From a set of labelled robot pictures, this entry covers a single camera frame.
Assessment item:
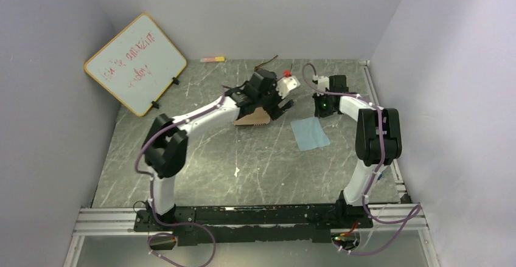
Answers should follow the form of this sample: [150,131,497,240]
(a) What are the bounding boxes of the aluminium frame rail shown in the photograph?
[65,158,439,266]

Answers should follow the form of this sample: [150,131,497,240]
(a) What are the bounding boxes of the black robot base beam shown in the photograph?
[133,201,373,246]

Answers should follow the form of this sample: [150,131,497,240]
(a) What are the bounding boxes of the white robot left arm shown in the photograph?
[137,69,300,231]

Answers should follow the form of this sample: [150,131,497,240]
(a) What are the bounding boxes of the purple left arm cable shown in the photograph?
[134,86,217,267]

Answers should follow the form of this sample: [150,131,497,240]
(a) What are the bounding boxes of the yellow framed whiteboard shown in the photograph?
[83,13,187,116]

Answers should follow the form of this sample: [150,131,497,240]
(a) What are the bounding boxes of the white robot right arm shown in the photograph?
[310,74,402,227]

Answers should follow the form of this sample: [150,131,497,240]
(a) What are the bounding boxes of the brown sunglasses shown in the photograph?
[254,55,293,75]

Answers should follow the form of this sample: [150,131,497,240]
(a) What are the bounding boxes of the light blue cloth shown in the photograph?
[290,117,330,151]

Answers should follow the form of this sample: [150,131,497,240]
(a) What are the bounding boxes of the pink yellow marker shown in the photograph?
[200,56,226,63]

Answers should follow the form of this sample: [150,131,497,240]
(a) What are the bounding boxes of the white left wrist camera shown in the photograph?
[276,71,300,99]

